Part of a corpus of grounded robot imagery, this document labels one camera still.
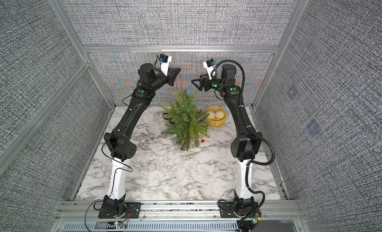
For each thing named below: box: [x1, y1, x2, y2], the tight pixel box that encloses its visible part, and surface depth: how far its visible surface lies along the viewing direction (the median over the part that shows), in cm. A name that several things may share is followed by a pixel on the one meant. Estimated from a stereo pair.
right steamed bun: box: [214, 109, 226, 121], surface depth 109 cm
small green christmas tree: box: [159, 89, 210, 151], surface depth 79 cm
